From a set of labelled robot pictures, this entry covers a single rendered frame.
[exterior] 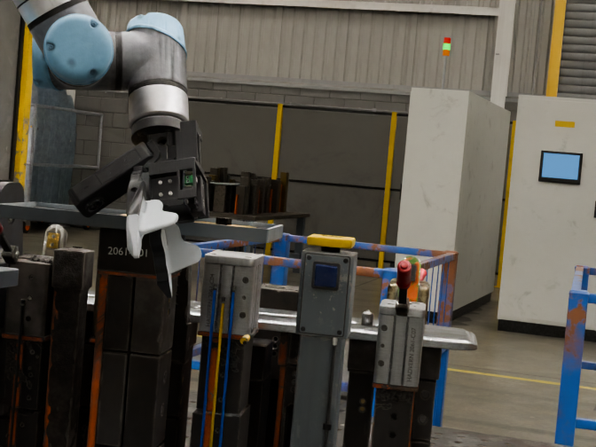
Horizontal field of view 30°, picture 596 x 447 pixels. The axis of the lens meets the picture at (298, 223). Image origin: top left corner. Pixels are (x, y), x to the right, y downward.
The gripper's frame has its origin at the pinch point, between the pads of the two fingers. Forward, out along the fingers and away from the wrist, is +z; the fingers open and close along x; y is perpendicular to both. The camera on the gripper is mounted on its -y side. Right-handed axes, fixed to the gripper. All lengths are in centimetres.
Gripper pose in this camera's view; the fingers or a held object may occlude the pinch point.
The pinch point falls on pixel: (147, 281)
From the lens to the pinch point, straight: 134.0
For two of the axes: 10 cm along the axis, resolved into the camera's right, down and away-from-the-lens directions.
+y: 9.9, -1.3, -1.1
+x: 1.5, 3.6, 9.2
